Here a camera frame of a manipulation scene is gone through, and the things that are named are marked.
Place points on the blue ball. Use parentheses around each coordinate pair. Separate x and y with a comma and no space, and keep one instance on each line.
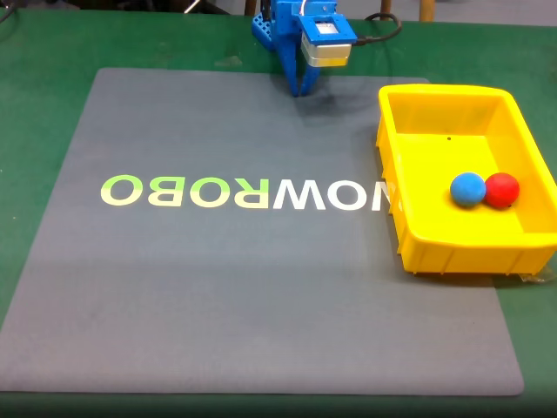
(467,189)

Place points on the yellow plastic bin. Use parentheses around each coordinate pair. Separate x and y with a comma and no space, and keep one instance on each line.
(435,174)

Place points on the red ball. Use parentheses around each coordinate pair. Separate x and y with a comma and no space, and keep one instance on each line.
(505,190)

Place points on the wooden chair leg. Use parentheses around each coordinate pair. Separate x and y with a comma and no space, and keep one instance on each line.
(386,5)
(250,6)
(427,9)

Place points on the grey mat with NOWROBO print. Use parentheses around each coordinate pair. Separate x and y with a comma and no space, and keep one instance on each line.
(217,283)

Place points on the clear tape strip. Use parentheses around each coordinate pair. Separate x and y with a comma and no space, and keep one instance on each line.
(537,275)

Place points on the silver camera box blue holder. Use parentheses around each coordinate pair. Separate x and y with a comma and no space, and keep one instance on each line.
(326,50)

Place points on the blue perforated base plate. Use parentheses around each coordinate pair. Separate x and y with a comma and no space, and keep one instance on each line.
(262,28)

